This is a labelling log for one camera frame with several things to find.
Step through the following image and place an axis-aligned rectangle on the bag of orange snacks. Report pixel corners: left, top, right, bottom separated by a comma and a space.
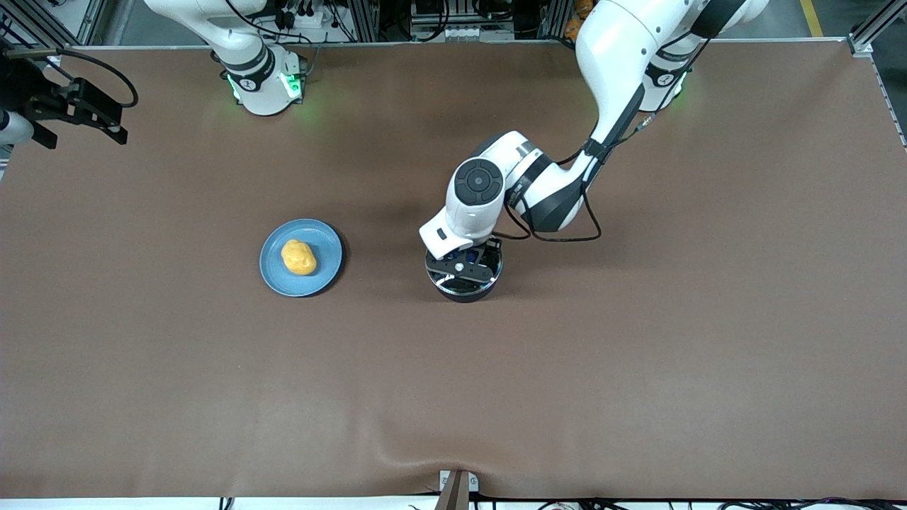
565, 0, 595, 40

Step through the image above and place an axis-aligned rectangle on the metal table clamp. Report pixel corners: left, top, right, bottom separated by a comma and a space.
438, 470, 480, 510

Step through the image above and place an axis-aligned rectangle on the glass lid with blue knob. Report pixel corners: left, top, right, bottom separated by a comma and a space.
429, 241, 505, 295

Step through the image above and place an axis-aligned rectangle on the blue round plate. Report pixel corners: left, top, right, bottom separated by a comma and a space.
259, 219, 344, 298

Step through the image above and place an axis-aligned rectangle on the aluminium corner frame rail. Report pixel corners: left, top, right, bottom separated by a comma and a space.
849, 0, 907, 146

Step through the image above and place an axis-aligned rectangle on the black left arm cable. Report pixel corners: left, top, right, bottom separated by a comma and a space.
495, 32, 711, 244

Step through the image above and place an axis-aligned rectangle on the aluminium frame post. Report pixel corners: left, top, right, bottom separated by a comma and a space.
347, 0, 381, 42

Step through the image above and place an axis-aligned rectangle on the yellow potato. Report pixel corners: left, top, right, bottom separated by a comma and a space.
281, 239, 317, 276

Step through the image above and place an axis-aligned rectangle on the brown table mat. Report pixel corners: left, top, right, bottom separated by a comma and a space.
0, 39, 907, 501

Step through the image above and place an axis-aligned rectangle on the white electronics rack unit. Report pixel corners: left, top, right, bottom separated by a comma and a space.
410, 0, 517, 42

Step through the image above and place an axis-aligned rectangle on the black pot with blue handle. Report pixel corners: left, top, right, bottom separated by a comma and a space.
427, 237, 506, 304

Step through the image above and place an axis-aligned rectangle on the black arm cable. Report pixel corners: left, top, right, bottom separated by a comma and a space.
53, 47, 140, 108
495, 32, 711, 244

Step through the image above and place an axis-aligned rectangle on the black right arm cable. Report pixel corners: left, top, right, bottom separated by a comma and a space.
53, 47, 140, 108

